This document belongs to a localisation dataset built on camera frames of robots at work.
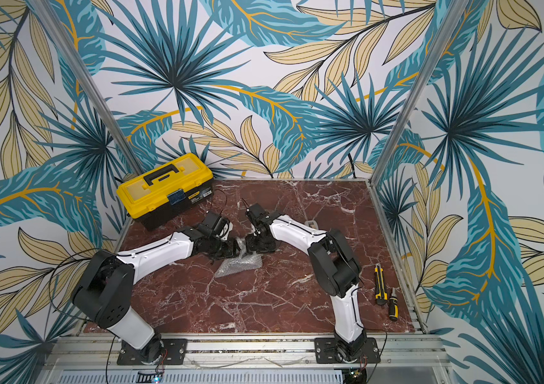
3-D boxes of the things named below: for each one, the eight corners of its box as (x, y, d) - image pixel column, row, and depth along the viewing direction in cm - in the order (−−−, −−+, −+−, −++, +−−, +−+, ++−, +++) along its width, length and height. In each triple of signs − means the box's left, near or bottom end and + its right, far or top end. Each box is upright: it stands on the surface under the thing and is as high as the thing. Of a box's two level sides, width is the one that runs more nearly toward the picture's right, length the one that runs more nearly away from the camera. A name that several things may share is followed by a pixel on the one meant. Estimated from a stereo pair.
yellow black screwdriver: (389, 320, 82) (391, 319, 80) (389, 289, 89) (391, 287, 87) (396, 322, 81) (399, 321, 80) (396, 290, 88) (398, 289, 86)
